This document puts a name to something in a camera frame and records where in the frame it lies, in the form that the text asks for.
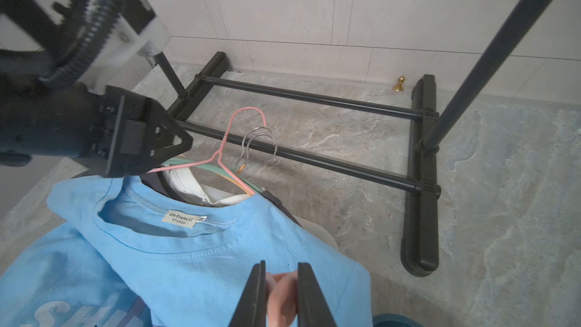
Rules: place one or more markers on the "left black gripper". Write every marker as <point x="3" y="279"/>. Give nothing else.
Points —
<point x="136" y="134"/>

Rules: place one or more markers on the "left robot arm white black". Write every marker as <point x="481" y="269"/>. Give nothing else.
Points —
<point x="58" y="100"/>

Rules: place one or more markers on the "teal plastic tray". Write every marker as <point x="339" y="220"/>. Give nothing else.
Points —
<point x="393" y="320"/>

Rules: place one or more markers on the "brass door stopper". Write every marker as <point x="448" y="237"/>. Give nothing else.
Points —
<point x="399" y="85"/>

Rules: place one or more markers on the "silver wire hanger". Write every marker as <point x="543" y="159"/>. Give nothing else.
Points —
<point x="259" y="138"/>

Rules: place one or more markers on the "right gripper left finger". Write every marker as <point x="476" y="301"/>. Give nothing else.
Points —
<point x="251" y="308"/>

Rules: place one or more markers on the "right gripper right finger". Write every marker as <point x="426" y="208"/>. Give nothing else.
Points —
<point x="312" y="308"/>

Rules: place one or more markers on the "dark folded garment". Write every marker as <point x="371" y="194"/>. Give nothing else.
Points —
<point x="181" y="185"/>

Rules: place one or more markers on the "light blue printed t-shirt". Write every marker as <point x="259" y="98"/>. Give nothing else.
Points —
<point x="127" y="255"/>

